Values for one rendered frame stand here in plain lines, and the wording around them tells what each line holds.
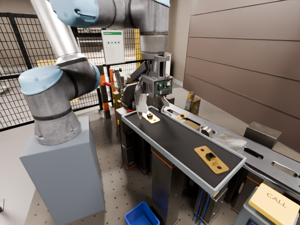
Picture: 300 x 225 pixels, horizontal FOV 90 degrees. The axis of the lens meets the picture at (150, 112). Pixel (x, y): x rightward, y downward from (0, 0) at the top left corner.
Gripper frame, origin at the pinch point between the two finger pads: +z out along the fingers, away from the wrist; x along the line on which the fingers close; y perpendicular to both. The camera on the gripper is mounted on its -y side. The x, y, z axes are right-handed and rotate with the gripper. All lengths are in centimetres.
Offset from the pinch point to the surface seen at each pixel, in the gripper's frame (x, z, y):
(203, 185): -5.3, 2.1, 28.8
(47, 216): -44, 48, -17
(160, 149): -6.6, 1.9, 15.8
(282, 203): 3.6, 2.0, 38.8
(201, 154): 0.7, 1.6, 23.0
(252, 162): 29.2, 18.0, 25.4
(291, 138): 229, 103, 3
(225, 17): 261, -50, -159
